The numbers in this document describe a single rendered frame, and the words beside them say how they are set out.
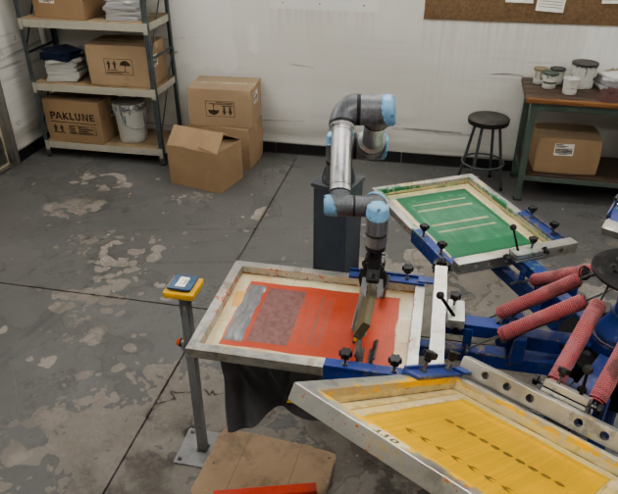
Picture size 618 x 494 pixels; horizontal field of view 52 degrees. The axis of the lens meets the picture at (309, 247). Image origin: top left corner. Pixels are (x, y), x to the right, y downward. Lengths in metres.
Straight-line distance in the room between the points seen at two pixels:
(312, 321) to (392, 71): 3.82
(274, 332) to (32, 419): 1.67
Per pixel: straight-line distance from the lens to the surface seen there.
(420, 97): 5.94
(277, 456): 3.17
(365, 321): 2.16
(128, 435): 3.40
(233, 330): 2.35
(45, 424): 3.58
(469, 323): 2.31
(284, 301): 2.49
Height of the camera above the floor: 2.41
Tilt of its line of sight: 31 degrees down
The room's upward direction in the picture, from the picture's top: straight up
